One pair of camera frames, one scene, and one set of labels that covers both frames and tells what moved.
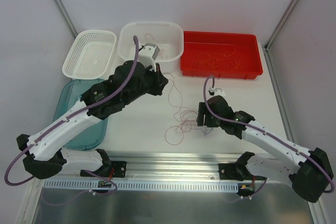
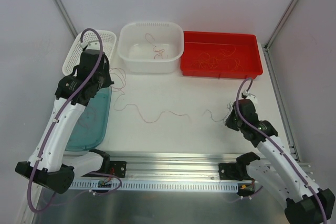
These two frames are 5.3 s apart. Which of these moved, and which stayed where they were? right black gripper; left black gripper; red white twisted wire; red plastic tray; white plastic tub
Moved: left black gripper; right black gripper
Stayed: white plastic tub; red plastic tray; red white twisted wire
